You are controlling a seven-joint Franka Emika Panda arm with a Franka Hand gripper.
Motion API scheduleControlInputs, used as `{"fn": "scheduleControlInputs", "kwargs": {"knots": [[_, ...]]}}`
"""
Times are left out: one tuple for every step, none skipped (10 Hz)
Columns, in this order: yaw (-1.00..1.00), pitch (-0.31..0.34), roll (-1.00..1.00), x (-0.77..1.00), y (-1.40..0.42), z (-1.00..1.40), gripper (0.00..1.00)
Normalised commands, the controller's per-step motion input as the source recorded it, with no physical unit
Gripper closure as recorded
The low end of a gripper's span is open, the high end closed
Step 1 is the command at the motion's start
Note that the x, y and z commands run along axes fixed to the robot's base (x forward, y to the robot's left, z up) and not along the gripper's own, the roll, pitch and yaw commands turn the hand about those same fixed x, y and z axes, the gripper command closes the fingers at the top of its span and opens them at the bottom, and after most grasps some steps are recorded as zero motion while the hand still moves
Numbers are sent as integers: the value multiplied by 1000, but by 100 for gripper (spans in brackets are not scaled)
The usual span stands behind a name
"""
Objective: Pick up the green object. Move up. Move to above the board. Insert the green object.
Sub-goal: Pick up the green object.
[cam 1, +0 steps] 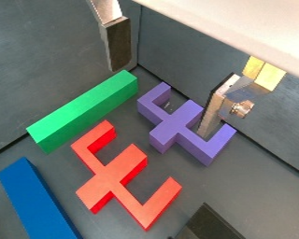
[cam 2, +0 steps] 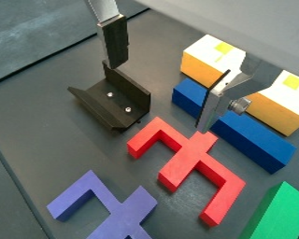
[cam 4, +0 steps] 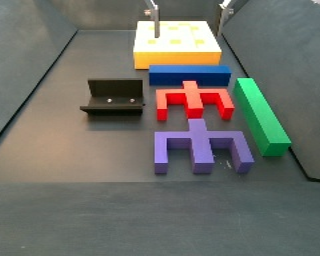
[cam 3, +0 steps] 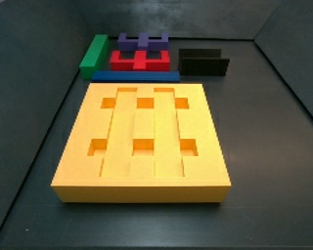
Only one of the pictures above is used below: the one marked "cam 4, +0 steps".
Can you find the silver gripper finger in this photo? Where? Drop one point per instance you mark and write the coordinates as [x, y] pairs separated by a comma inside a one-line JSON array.
[[226, 11], [153, 12]]

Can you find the green rectangular block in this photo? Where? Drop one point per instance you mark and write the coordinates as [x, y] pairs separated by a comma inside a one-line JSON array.
[[271, 138]]

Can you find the yellow slotted board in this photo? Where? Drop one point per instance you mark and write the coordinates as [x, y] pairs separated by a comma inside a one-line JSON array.
[[186, 43]]

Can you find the blue rectangular block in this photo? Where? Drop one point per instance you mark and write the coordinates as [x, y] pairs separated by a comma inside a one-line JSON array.
[[207, 75]]

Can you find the red forked block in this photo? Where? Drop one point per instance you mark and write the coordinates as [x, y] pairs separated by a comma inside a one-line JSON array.
[[194, 97]]

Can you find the purple forked block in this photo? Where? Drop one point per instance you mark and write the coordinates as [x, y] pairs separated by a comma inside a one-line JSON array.
[[202, 141]]

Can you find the black angle bracket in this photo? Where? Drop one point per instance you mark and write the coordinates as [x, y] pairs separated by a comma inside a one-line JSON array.
[[115, 96]]

